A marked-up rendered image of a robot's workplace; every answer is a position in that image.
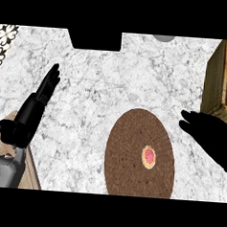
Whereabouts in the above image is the black and white patterned cloth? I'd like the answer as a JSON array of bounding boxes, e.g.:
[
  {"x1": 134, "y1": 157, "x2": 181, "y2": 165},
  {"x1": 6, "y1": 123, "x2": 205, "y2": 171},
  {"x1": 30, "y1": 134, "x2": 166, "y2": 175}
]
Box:
[{"x1": 0, "y1": 24, "x2": 20, "y2": 75}]

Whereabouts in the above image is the pink frosted cupcake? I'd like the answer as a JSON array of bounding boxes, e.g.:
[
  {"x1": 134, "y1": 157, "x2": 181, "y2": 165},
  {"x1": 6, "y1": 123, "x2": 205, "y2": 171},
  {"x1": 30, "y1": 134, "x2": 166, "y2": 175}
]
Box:
[{"x1": 140, "y1": 145, "x2": 158, "y2": 170}]

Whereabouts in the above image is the square wicker basket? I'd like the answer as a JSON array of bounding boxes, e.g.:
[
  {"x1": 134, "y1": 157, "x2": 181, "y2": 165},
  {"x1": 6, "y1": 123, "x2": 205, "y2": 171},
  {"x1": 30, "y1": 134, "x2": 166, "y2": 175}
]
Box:
[{"x1": 199, "y1": 38, "x2": 227, "y2": 128}]

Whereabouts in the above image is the black appliance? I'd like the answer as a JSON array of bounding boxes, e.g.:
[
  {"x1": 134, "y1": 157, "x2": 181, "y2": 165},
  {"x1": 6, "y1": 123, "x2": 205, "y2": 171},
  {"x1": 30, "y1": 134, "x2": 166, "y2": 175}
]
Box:
[{"x1": 65, "y1": 29, "x2": 124, "y2": 53}]

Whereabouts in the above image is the brown round placemat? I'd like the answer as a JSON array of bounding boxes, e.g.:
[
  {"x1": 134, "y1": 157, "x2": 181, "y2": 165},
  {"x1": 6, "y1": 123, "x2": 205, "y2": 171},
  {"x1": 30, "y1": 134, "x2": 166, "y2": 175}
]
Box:
[{"x1": 102, "y1": 105, "x2": 180, "y2": 200}]

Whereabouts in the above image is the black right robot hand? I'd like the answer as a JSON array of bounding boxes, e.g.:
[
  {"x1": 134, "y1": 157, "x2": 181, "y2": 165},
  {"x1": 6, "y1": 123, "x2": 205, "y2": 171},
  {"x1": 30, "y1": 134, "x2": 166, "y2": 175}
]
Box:
[{"x1": 174, "y1": 108, "x2": 227, "y2": 181}]

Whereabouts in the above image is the grey round object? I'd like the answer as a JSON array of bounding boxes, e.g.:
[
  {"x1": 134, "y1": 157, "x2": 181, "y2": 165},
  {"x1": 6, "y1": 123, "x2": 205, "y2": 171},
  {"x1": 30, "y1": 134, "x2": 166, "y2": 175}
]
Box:
[{"x1": 151, "y1": 34, "x2": 176, "y2": 44}]

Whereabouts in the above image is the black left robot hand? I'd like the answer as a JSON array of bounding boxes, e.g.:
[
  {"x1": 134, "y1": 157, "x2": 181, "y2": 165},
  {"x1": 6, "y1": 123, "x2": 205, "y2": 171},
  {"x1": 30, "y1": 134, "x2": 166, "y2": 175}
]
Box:
[{"x1": 0, "y1": 58, "x2": 62, "y2": 151}]

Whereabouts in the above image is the pale wooden board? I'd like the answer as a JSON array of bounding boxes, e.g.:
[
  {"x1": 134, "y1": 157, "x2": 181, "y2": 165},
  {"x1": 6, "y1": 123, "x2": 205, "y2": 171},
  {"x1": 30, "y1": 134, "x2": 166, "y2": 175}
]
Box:
[{"x1": 0, "y1": 108, "x2": 47, "y2": 191}]

